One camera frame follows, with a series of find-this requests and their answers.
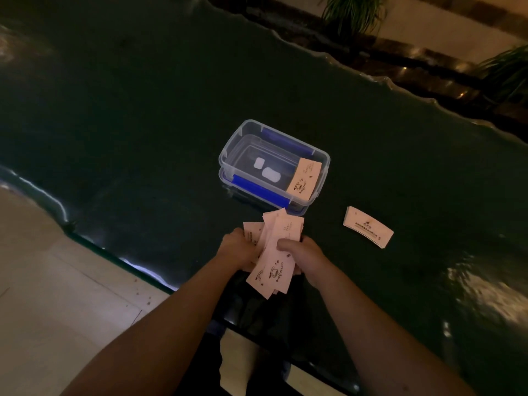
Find person's right hand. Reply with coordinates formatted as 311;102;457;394
276;236;333;289

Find person's left forearm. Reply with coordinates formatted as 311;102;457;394
60;253;244;396

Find person's left hand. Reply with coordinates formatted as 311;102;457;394
216;227;265;273

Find bundle of paper sugar packets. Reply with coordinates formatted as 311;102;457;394
242;208;305;301

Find green potted plant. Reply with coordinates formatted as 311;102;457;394
474;44;528;104
320;0;389;38

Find clear storage box, blue latches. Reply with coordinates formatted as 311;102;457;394
218;119;331;217

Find person's right forearm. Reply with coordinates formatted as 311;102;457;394
315;263;477;396

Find person's dark trousers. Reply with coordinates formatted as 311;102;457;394
175;321;307;396

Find single cup-print sugar packet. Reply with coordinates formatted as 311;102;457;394
285;157;323;197

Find small stack of paper packets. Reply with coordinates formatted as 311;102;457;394
342;205;395;249

